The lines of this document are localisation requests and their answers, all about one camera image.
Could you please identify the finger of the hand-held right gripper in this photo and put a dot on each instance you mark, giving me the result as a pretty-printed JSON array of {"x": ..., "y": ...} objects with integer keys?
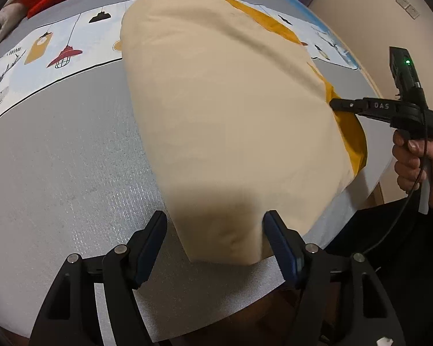
[{"x": 360, "y": 108}]

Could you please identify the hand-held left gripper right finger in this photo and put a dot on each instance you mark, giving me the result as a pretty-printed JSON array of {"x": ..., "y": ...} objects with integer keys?
[{"x": 279, "y": 252}]

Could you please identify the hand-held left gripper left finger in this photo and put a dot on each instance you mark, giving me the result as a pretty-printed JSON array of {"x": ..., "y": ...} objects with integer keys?
[{"x": 149, "y": 252}]

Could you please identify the beige and yellow hooded jacket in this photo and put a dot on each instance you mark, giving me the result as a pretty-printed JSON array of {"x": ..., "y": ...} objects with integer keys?
[{"x": 230, "y": 115}]

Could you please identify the grey printed bed sheet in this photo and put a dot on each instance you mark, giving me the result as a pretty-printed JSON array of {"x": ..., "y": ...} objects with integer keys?
[{"x": 75, "y": 173}]

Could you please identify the cream folded blanket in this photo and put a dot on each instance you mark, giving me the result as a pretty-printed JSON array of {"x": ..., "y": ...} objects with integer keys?
[{"x": 3, "y": 25}]

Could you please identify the white wall switch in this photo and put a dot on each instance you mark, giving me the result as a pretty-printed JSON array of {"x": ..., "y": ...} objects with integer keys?
[
  {"x": 403, "y": 1},
  {"x": 413, "y": 10}
]

